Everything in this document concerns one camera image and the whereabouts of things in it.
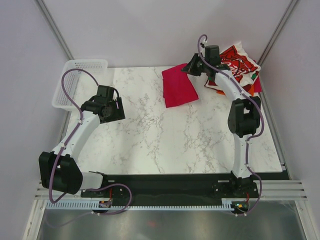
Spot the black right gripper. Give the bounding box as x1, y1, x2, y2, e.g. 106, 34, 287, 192
181, 53, 209, 77

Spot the crimson red t shirt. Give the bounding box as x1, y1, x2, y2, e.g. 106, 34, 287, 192
161, 63, 199, 108

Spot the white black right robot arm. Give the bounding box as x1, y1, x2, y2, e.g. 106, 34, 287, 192
181, 43, 264, 179

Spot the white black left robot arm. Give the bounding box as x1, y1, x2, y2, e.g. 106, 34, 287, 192
38, 85, 125, 197

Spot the dark red folded shirt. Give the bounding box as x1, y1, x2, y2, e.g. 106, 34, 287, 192
203, 77, 253, 95

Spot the white plastic basket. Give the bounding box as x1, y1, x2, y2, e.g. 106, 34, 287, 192
51, 59, 113, 111

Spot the red white printed shirt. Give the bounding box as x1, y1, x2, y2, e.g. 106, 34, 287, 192
220, 42, 261, 76

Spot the green folded shirt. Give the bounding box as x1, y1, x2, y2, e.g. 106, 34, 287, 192
215, 73, 256, 86

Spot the orange folded shirt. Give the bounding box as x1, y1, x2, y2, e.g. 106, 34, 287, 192
215, 84, 255, 96

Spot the magenta folded shirt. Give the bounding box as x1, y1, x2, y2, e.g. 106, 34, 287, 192
253, 70, 262, 93

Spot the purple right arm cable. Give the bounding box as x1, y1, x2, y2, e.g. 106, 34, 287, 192
197, 34, 263, 181

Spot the right aluminium frame post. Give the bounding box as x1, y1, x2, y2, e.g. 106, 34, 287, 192
257, 0, 300, 67

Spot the aluminium frame post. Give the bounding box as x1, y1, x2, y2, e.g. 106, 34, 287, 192
34, 0, 74, 60
257, 0, 300, 67

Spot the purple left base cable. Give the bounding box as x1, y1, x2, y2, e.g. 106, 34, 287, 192
92, 183, 133, 216

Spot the white slotted cable duct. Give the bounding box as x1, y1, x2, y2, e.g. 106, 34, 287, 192
46, 199, 237, 211

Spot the left aluminium frame post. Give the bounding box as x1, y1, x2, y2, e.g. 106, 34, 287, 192
34, 0, 74, 60

